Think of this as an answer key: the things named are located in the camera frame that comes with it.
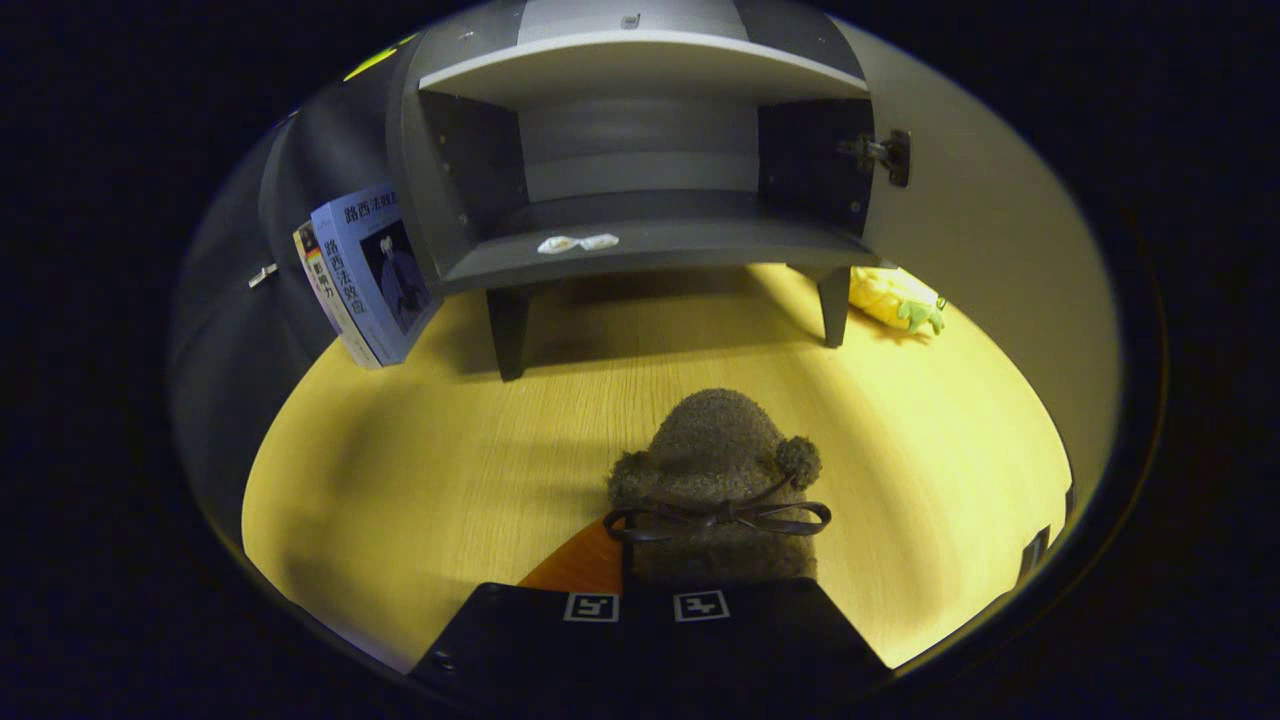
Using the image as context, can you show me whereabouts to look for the beige shoe cabinet door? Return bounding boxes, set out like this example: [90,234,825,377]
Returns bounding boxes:
[828,18,1123,511]

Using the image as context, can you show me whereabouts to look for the metal door hinge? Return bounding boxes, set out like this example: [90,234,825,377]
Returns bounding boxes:
[838,129,913,189]

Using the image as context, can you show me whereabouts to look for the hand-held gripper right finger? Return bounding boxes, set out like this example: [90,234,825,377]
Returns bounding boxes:
[650,578,891,703]

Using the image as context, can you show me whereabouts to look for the grey shoe cabinet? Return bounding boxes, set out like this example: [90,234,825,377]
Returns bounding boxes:
[398,0,883,383]

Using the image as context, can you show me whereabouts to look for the yellow plush toy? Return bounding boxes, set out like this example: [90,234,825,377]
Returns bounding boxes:
[848,266,948,338]

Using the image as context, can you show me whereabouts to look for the blue cover book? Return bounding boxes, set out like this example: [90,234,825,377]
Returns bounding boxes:
[309,182,443,367]

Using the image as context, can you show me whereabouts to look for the white cover book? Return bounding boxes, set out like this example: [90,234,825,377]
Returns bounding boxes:
[292,219,383,372]

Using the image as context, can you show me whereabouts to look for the brown fuzzy shoe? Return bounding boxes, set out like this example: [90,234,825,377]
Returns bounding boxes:
[604,388,833,587]

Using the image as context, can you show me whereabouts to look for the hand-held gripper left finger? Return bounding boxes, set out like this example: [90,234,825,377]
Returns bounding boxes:
[410,518,651,703]

